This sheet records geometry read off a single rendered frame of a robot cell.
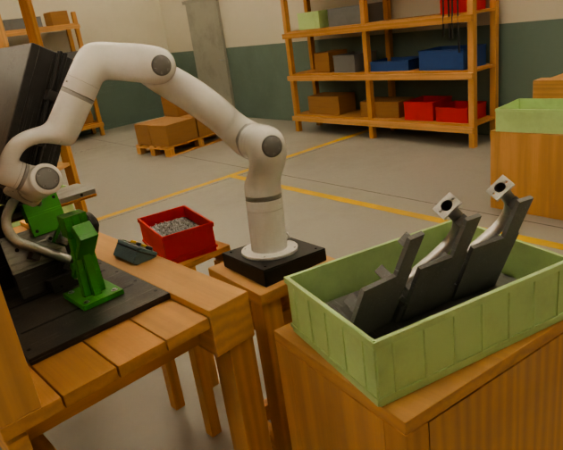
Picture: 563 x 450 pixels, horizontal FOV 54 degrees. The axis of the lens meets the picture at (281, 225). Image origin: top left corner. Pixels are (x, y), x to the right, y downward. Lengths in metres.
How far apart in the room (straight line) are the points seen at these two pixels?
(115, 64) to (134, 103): 10.42
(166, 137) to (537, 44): 4.75
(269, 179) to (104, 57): 0.58
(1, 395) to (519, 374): 1.20
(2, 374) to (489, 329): 1.09
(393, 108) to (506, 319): 5.92
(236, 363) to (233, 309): 0.17
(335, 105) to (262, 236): 6.20
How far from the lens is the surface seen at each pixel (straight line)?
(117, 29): 11.95
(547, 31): 6.66
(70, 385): 1.44
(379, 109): 7.36
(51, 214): 1.95
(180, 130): 8.13
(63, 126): 1.60
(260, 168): 1.69
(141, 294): 1.73
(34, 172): 1.59
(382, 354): 1.23
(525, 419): 1.66
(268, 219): 1.76
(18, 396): 1.37
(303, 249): 1.84
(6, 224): 1.87
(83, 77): 1.60
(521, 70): 6.82
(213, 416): 2.48
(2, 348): 1.32
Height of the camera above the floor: 1.62
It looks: 20 degrees down
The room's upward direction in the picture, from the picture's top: 8 degrees counter-clockwise
